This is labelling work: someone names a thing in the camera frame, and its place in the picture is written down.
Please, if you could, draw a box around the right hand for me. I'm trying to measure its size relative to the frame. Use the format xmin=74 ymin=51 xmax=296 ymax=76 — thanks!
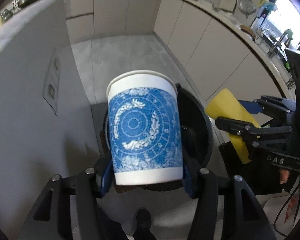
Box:
xmin=278 ymin=163 xmax=300 ymax=190

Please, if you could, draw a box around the blue patterned paper cup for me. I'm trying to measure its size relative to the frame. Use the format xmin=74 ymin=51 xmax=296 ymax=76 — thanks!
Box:
xmin=106 ymin=70 xmax=183 ymax=186

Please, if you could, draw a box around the round metal strainer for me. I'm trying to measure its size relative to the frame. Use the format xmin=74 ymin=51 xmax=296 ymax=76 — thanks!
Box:
xmin=237 ymin=0 xmax=256 ymax=18

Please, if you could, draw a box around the yellow sponge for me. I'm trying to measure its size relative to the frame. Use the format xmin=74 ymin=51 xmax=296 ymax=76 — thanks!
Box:
xmin=205 ymin=88 xmax=261 ymax=164

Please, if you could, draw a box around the wall power socket panel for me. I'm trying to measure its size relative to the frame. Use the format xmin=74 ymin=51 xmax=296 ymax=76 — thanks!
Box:
xmin=43 ymin=48 xmax=62 ymax=114

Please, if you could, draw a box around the chrome sink faucet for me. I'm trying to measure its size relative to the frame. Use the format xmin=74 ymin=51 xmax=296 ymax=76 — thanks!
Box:
xmin=267 ymin=29 xmax=293 ymax=58

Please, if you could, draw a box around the black round trash bin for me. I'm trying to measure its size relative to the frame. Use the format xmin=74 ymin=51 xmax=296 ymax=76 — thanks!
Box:
xmin=104 ymin=86 xmax=213 ymax=191

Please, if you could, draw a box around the black shoe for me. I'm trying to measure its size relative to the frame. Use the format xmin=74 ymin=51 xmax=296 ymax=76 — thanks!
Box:
xmin=135 ymin=208 xmax=152 ymax=230

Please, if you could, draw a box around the white cutting board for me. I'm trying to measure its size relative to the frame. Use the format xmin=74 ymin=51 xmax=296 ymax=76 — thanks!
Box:
xmin=218 ymin=0 xmax=237 ymax=13

